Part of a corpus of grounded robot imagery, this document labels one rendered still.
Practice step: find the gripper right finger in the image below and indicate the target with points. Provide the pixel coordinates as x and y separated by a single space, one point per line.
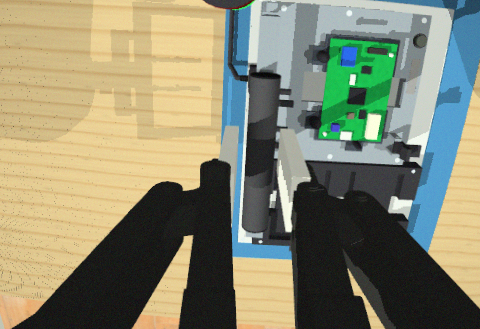
404 285

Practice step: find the green circuit board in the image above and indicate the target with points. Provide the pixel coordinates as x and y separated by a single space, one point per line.
357 87

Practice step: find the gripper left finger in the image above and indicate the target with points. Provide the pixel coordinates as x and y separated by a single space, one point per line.
113 284

